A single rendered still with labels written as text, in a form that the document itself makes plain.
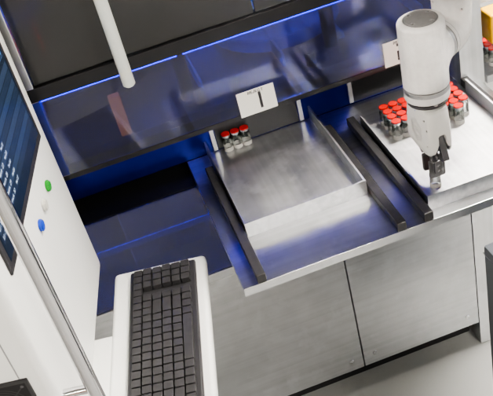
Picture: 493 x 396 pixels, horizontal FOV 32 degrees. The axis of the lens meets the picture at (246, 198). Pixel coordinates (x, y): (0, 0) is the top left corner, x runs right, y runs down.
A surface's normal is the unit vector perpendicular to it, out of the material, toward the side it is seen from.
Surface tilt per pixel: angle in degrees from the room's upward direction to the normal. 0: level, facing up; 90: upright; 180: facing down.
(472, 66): 90
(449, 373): 0
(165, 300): 0
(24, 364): 90
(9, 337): 90
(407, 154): 0
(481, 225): 90
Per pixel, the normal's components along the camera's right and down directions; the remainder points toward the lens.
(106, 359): -0.22, -0.78
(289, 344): 0.28, 0.53
